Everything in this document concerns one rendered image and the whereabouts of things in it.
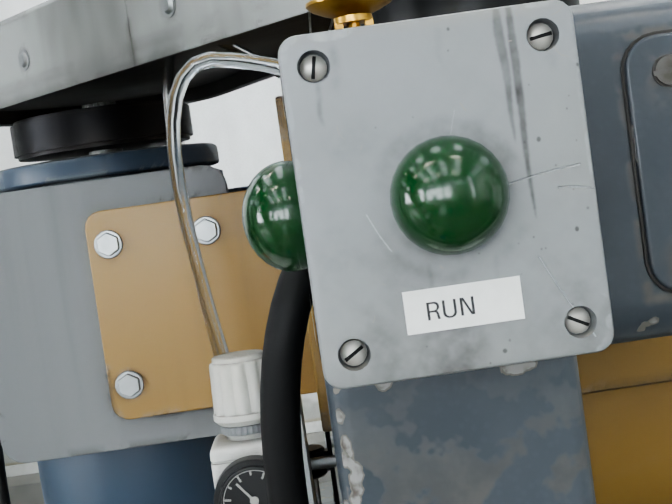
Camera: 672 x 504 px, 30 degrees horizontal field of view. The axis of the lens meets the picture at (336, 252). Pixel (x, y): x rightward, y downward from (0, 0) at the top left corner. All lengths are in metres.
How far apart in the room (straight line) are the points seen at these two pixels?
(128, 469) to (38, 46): 0.26
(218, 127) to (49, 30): 4.83
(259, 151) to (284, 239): 5.21
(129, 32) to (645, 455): 0.35
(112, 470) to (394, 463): 0.45
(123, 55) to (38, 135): 0.17
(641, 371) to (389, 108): 0.34
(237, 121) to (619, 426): 4.91
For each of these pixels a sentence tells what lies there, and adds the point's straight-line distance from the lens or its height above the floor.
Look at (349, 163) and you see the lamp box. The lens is 0.32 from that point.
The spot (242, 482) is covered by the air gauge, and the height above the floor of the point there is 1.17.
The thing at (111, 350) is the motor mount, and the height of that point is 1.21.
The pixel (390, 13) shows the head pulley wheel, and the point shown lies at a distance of 0.50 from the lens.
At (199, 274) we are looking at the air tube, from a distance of 0.57.
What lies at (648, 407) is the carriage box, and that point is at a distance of 0.69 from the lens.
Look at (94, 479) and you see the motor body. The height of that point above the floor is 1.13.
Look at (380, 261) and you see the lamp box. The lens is 0.32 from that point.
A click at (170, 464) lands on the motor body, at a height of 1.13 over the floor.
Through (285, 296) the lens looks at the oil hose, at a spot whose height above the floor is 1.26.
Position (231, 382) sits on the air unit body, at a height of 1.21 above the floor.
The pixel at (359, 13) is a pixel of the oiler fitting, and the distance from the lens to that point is 0.40.
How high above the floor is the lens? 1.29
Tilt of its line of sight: 3 degrees down
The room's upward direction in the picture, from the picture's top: 8 degrees counter-clockwise
